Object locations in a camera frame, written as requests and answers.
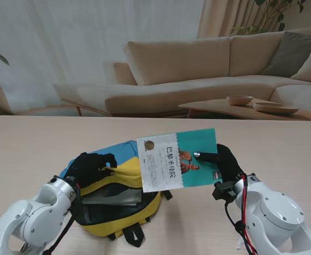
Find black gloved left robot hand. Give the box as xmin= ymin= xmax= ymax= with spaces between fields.
xmin=64 ymin=152 xmax=118 ymax=189

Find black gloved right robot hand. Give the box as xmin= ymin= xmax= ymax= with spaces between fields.
xmin=193 ymin=143 xmax=246 ymax=184

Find teal book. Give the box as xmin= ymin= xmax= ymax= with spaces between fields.
xmin=136 ymin=128 xmax=220 ymax=193

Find blue and yellow school backpack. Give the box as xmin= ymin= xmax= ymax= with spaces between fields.
xmin=59 ymin=140 xmax=173 ymax=248

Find wooden coffee table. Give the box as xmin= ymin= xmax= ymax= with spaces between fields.
xmin=178 ymin=97 xmax=311 ymax=126

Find small deep wooden bowl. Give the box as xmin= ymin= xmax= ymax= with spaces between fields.
xmin=226 ymin=95 xmax=254 ymax=106

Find wide shallow wooden bowl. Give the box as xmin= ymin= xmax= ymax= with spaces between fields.
xmin=253 ymin=102 xmax=299 ymax=115

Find beige sofa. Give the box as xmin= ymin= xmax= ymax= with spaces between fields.
xmin=53 ymin=26 xmax=311 ymax=117

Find grey sofa cushion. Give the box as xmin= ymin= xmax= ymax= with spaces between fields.
xmin=261 ymin=31 xmax=311 ymax=78

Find white sheer curtain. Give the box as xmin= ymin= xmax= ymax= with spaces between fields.
xmin=0 ymin=0 xmax=206 ymax=115

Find tall green leafy plant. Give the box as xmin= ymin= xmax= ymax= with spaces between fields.
xmin=231 ymin=0 xmax=307 ymax=37

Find beige curtain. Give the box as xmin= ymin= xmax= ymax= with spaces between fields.
xmin=197 ymin=0 xmax=288 ymax=39

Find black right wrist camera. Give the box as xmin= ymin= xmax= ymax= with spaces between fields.
xmin=212 ymin=180 xmax=238 ymax=202

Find right arm red black cables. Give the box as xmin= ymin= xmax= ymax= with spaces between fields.
xmin=224 ymin=174 xmax=257 ymax=255

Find arm red black cables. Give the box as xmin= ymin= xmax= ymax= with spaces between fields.
xmin=224 ymin=174 xmax=257 ymax=255
xmin=43 ymin=183 xmax=82 ymax=255

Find left arm red black cables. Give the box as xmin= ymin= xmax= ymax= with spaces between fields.
xmin=43 ymin=183 xmax=82 ymax=255

